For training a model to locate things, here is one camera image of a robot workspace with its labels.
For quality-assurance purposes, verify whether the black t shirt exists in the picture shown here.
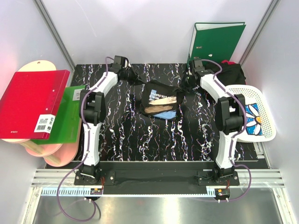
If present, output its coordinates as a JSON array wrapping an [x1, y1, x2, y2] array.
[[134, 79, 186, 120]]

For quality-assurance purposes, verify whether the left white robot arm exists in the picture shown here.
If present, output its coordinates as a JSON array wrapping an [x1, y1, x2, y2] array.
[[79, 56, 138, 183]]

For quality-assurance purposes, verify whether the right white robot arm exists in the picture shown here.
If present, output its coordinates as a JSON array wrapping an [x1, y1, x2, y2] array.
[[181, 58, 247, 185]]

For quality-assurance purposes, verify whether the folded dark shirts pile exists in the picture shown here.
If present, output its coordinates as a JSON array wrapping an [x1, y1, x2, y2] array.
[[216, 60, 246, 86]]

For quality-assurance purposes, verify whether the green lever arch binder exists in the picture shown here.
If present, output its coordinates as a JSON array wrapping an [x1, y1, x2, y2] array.
[[186, 22, 246, 68]]

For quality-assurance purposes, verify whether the black marbled table mat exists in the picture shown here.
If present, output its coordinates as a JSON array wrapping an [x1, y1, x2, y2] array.
[[71, 63, 257, 161]]

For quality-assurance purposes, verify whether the white plastic laundry basket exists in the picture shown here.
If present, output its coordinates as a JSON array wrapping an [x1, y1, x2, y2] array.
[[227, 84, 276, 143]]

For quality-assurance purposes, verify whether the white printed t shirt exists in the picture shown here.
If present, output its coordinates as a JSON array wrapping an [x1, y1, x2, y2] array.
[[245, 103, 263, 136]]

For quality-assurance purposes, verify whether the green plastic folder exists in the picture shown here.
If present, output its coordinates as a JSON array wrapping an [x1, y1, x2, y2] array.
[[32, 85, 85, 145]]

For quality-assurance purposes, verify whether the red ring binder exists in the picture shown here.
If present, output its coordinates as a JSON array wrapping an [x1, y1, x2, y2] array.
[[0, 70, 70, 140]]

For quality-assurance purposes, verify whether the aluminium frame profile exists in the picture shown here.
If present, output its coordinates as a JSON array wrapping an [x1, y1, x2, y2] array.
[[31, 169, 284, 188]]

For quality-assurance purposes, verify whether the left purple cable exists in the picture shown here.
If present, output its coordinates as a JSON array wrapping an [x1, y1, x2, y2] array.
[[56, 56, 116, 222]]

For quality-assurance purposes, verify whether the white slotted cable duct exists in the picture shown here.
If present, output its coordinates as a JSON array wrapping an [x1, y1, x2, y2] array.
[[41, 187, 103, 196]]

